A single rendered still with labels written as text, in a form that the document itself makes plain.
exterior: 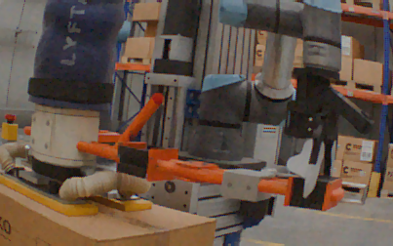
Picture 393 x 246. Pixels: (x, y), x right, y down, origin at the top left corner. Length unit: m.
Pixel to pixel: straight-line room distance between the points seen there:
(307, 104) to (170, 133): 0.94
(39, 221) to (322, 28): 0.65
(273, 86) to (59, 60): 0.66
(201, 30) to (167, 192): 0.59
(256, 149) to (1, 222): 1.16
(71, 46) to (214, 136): 0.60
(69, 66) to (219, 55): 0.82
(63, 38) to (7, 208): 0.40
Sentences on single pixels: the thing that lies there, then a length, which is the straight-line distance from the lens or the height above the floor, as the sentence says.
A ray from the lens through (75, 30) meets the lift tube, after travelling 1.17.
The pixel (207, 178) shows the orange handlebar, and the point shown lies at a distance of 0.99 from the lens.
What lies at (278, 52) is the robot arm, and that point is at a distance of 1.50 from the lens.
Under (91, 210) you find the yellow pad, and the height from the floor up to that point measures 0.96.
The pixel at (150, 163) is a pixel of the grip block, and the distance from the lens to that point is 1.05.
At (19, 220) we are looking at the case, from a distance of 1.13.
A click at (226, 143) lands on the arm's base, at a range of 1.60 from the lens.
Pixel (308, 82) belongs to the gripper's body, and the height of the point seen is 1.25.
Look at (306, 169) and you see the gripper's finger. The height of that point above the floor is 1.11.
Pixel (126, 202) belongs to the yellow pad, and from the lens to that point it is 1.23.
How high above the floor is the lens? 1.21
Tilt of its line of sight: 3 degrees down
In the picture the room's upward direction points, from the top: 7 degrees clockwise
